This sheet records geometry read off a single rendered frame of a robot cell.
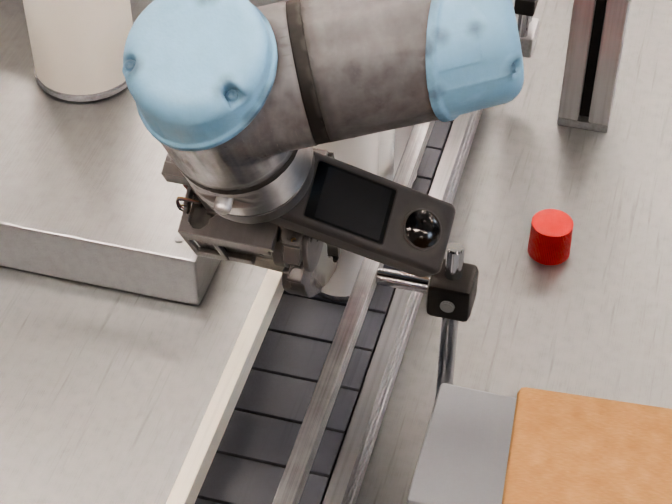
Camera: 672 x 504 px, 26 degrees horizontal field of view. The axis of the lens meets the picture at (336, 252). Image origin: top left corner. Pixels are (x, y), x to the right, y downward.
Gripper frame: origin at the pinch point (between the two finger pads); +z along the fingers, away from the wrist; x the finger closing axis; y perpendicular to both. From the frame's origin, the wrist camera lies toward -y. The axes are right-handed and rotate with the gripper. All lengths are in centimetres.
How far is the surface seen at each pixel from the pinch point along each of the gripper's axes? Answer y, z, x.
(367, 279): -3.5, -4.3, 1.8
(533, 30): -8.4, 20.9, -29.4
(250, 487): 1.0, -3.5, 16.9
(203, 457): 3.7, -7.0, 16.0
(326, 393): -3.5, -9.4, 10.7
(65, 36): 27.7, 7.8, -16.4
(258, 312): 4.2, -0.5, 4.7
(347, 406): -3.3, 0.7, 9.7
